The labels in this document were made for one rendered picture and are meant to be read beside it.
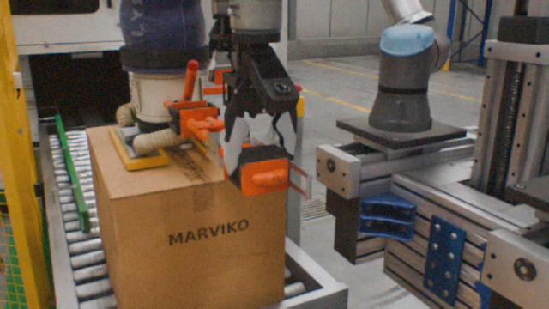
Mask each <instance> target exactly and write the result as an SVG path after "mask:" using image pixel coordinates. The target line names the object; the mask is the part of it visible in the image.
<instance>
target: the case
mask: <svg viewBox="0 0 549 309"><path fill-rule="evenodd" d="M117 127H120V125H119V124H118V125H108V126H100V127H91V128H86V134H87V146H88V153H89V160H90V167H91V174H92V181H93V188H94V200H95V208H97V214H98V222H99V228H100V241H101V245H102V249H103V252H104V255H105V260H106V266H107V269H108V274H110V278H111V281H112V288H113V292H114V294H115V298H116V302H117V306H118V309H257V308H260V307H263V306H269V305H272V304H274V303H277V302H281V301H284V300H285V248H286V190H284V191H274V192H269V193H263V194H258V195H253V196H248V197H243V196H242V191H240V190H239V189H238V188H237V187H236V186H235V184H234V183H233V182H232V181H231V180H230V179H224V175H223V167H218V166H217V165H216V164H215V163H213V162H212V161H211V160H205V158H204V157H203V156H202V155H200V154H199V153H198V152H197V151H196V150H195V149H194V148H187V149H180V148H179V147H174V148H166V147H164V148H163V147H162V148H161V150H162V151H163V152H164V153H165V155H166V156H167V157H168V161H169V164H168V165H167V166H162V167H149V168H142V169H136V170H129V171H128V170H126V168H125V166H124V164H123V162H122V160H121V157H120V155H119V153H118V151H117V149H116V147H115V145H114V142H112V140H111V138H110V136H109V134H108V129H109V128H117Z"/></svg>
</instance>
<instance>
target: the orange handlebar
mask: <svg viewBox="0 0 549 309"><path fill-rule="evenodd" d="M218 94H223V92H222V86H215V87H203V96H207V95H218ZM171 103H173V102H171V101H170V100H165V101H164V103H163V106H164V108H165V109H166V110H168V107H169V106H171ZM185 125H186V127H188V128H189V129H190V130H192V131H193V133H194V134H195V135H192V136H193V137H194V138H195V139H196V140H197V141H198V142H205V143H206V144H207V142H206V135H207V134H209V131H208V130H207V129H210V130H212V131H213V132H217V131H223V130H224V129H225V125H224V122H223V121H222V120H220V118H218V120H215V118H212V117H206V118H205V121H200V122H196V121H195V120H194V119H193V118H189V120H188V121H186V123H185ZM218 153H219V156H220V157H221V158H222V160H223V148H222V147H221V148H220V149H219V152H218ZM286 178H287V171H286V170H285V169H282V168H281V169H276V170H274V171H271V173H264V172H258V173H257V174H255V175H253V177H252V179H251V182H252V184H253V185H255V186H259V187H273V186H277V185H281V184H282V183H283V182H284V181H285V180H286Z"/></svg>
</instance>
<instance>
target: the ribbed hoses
mask: <svg viewBox="0 0 549 309"><path fill-rule="evenodd" d="M133 115H136V108H135V107H134V104H133V103H131V102H130V103H129V104H126V105H123V106H120V107H119V108H118V110H117V120H118V123H119V125H120V128H125V127H124V126H125V125H126V124H133V123H134V122H133V119H132V116H133ZM184 141H193V142H194V141H196V139H195V138H194V137H186V138H182V137H181V131H180V136H177V135H176V134H175V133H174V131H172V130H171V129H170V128H169V129H165V130H158V132H155V133H151V135H150V134H147V135H139V136H137V137H136V138H135V140H134V142H133V144H134V146H133V147H134V150H135V153H136V154H137V155H148V154H149V153H151V152H152V150H153V151H154V150H155V149H158V148H162V147H163V148H164V147H168V146H170V147H171V146H172V144H174V145H175V144H179V143H181V142H184Z"/></svg>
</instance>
